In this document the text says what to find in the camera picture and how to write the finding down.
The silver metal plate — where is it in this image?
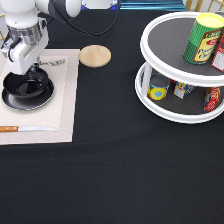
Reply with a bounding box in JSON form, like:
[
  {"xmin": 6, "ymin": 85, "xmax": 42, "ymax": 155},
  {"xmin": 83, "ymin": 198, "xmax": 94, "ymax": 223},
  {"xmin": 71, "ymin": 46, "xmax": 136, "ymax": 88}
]
[{"xmin": 2, "ymin": 80, "xmax": 54, "ymax": 110}]

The wooden-handled knife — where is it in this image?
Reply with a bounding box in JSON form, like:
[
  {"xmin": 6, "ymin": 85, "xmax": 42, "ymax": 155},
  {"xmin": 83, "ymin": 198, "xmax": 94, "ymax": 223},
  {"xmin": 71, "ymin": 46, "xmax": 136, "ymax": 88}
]
[{"xmin": 0, "ymin": 126, "xmax": 57, "ymax": 133}]

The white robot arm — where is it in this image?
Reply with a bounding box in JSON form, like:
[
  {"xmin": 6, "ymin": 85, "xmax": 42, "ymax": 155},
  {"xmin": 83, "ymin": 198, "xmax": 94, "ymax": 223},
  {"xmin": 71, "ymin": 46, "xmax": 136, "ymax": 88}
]
[{"xmin": 0, "ymin": 0, "xmax": 82, "ymax": 75}]

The wooden-handled fork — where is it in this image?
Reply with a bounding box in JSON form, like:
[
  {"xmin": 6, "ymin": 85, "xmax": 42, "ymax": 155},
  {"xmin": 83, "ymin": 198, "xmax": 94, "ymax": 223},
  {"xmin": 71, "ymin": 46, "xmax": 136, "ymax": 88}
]
[{"xmin": 39, "ymin": 59, "xmax": 65, "ymax": 66}]

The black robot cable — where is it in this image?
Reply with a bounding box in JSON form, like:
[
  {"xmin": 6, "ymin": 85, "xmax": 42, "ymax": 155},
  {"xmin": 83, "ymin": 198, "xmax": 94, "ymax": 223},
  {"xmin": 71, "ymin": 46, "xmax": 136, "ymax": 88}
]
[{"xmin": 48, "ymin": 0, "xmax": 122, "ymax": 37}]

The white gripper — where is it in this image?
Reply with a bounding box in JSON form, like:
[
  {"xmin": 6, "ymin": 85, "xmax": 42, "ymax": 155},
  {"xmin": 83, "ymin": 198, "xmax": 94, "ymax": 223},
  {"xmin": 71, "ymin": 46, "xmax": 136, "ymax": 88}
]
[{"xmin": 1, "ymin": 18, "xmax": 48, "ymax": 80}]

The white two-tier lazy Susan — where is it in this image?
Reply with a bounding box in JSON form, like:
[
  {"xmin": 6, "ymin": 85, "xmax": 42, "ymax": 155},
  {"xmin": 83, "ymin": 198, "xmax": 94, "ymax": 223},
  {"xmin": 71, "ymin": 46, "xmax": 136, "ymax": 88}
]
[{"xmin": 135, "ymin": 12, "xmax": 224, "ymax": 124}]

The blue yellow small box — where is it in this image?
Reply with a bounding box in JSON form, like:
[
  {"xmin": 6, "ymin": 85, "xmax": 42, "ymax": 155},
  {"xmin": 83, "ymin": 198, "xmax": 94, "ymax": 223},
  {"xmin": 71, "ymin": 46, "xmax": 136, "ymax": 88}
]
[{"xmin": 174, "ymin": 82, "xmax": 195, "ymax": 99}]

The beige woven placemat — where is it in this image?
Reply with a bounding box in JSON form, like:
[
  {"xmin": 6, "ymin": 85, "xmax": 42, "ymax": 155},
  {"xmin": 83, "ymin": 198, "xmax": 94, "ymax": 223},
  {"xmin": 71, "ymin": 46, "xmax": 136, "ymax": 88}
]
[{"xmin": 0, "ymin": 49, "xmax": 79, "ymax": 145}]

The round wooden coaster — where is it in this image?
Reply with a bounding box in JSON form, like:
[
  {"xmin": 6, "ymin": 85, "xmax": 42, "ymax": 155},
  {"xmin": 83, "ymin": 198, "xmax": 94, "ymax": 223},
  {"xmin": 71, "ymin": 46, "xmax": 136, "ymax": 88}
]
[{"xmin": 79, "ymin": 45, "xmax": 111, "ymax": 68}]

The red cake mix box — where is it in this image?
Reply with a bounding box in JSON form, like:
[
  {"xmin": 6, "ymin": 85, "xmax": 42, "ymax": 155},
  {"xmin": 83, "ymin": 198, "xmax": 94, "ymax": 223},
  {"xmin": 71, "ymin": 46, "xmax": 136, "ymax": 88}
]
[{"xmin": 212, "ymin": 34, "xmax": 224, "ymax": 72}]

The red cow-print box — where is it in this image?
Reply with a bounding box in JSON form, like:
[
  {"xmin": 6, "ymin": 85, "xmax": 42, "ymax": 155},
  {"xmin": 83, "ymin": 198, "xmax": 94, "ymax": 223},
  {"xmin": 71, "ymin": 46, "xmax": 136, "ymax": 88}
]
[{"xmin": 204, "ymin": 87, "xmax": 220, "ymax": 111}]

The black ribbed bowl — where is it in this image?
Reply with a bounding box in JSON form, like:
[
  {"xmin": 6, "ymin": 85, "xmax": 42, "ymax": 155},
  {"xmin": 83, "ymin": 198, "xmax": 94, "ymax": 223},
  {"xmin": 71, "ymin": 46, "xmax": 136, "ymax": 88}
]
[{"xmin": 3, "ymin": 68, "xmax": 49, "ymax": 98}]

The green yellow-lidded canister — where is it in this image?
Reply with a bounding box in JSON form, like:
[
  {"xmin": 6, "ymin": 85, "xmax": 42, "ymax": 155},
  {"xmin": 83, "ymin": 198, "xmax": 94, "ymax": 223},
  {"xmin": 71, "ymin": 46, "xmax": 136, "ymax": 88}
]
[{"xmin": 183, "ymin": 13, "xmax": 224, "ymax": 65}]

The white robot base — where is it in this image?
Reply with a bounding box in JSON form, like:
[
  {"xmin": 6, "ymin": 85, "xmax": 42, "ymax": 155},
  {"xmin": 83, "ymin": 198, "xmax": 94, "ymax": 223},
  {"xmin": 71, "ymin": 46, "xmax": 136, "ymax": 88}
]
[{"xmin": 82, "ymin": 0, "xmax": 119, "ymax": 10}]

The yellow blue dotted can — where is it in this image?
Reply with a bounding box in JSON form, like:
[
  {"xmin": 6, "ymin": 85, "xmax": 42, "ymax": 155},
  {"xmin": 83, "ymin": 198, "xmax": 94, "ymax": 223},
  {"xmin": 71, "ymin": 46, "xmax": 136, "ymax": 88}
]
[{"xmin": 147, "ymin": 74, "xmax": 170, "ymax": 100}]

